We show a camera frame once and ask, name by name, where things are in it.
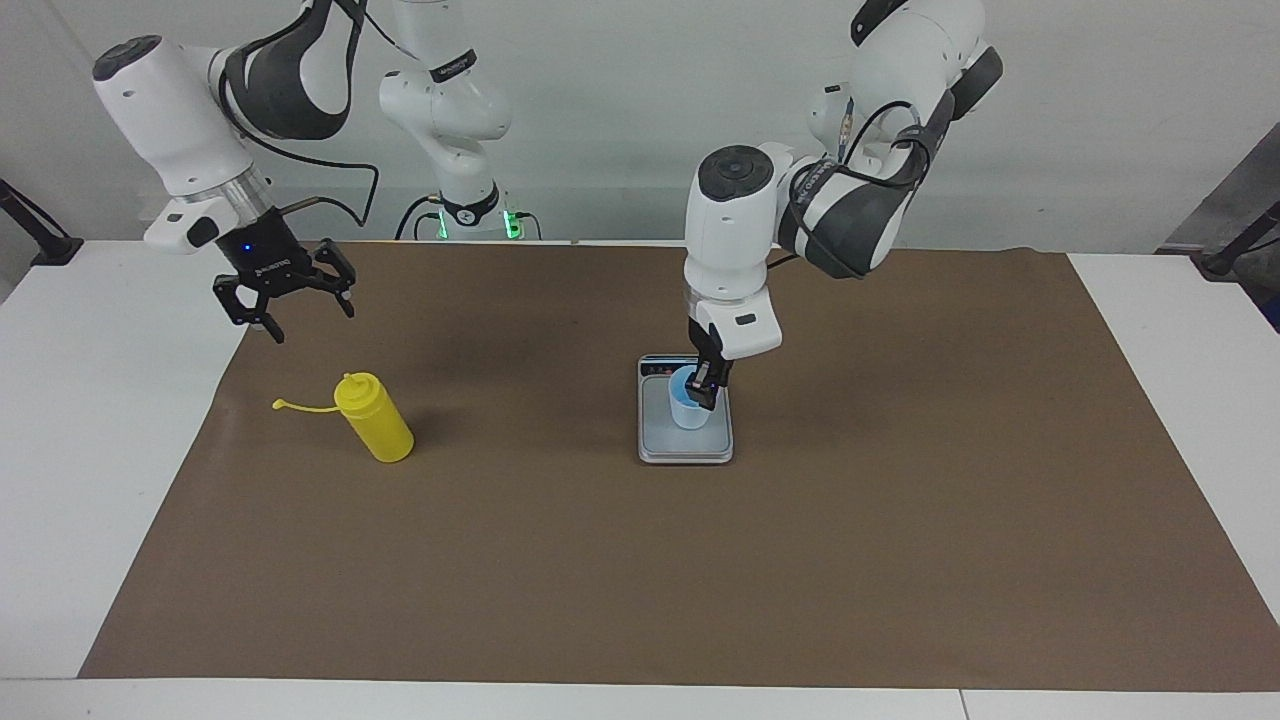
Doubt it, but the silver digital kitchen scale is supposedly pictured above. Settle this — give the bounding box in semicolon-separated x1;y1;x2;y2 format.
637;353;734;466

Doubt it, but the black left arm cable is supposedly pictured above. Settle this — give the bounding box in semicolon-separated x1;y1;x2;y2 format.
765;95;936;271

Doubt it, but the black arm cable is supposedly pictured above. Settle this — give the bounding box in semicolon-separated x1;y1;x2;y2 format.
222;0;381;226
765;95;936;271

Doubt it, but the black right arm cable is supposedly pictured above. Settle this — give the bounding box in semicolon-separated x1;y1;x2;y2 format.
222;0;381;226

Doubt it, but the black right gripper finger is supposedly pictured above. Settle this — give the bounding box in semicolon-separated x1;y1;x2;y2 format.
213;278;286;344
305;240;358;319

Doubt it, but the brown table mat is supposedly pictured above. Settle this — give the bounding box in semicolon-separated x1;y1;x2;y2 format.
78;240;1280;693

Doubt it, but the black clamp stand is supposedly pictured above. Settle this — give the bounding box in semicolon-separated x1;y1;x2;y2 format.
0;178;84;267
1190;200;1280;279

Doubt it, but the light blue plastic cup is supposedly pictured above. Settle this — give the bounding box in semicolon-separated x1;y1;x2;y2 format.
668;366;713;431

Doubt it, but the yellow squeeze seasoning bottle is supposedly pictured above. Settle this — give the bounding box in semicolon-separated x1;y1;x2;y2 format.
272;372;415;464

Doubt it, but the black right base cable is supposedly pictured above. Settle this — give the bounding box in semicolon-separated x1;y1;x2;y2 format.
395;195;543;241

